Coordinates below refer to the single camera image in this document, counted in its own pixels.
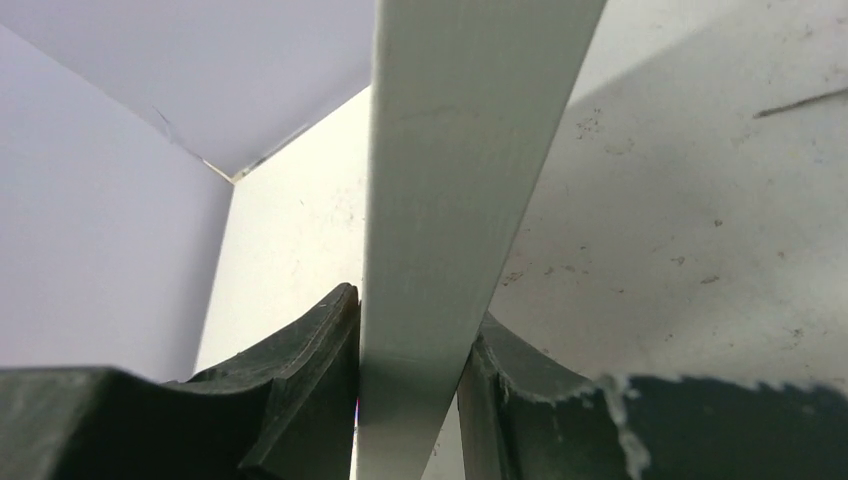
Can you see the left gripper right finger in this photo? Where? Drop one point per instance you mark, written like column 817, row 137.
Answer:
column 524, row 416

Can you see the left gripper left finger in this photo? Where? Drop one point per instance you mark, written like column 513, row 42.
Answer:
column 281, row 409

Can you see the white picture frame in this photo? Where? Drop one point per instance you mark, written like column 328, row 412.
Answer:
column 467, row 97

